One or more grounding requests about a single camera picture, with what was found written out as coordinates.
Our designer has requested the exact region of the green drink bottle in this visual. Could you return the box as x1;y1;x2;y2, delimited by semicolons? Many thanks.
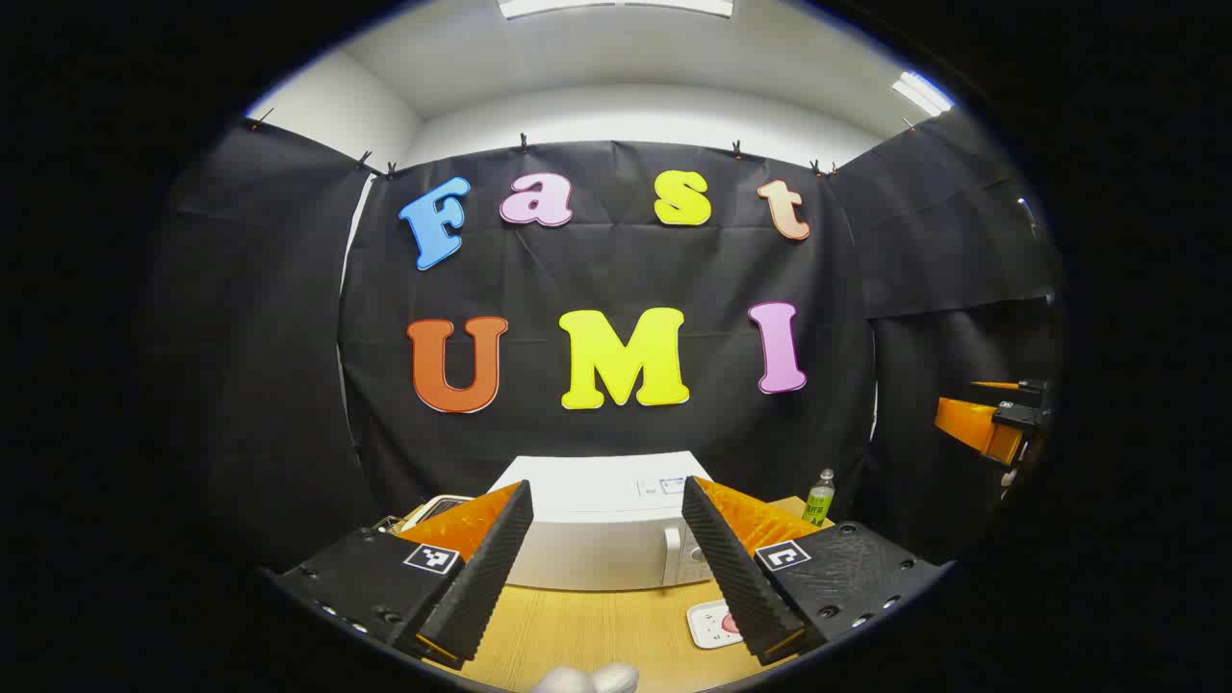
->
802;469;836;527

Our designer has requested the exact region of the long ceiling light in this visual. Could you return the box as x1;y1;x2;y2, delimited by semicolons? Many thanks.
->
499;0;734;20

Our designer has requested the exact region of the white microwave oven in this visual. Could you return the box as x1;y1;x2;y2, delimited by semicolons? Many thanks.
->
488;450;718;593

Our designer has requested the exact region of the small ceiling light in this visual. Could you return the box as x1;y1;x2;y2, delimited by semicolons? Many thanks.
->
892;71;956;118

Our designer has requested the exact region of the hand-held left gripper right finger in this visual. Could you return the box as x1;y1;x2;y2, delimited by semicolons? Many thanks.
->
680;475;954;667

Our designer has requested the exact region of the white toaster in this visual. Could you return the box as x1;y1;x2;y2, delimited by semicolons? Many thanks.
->
399;494;475;530

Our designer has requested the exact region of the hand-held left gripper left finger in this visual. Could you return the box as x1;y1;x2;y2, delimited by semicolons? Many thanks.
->
274;479;535;672

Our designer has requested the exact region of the white square plate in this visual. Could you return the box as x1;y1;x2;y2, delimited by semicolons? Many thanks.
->
686;599;747;651

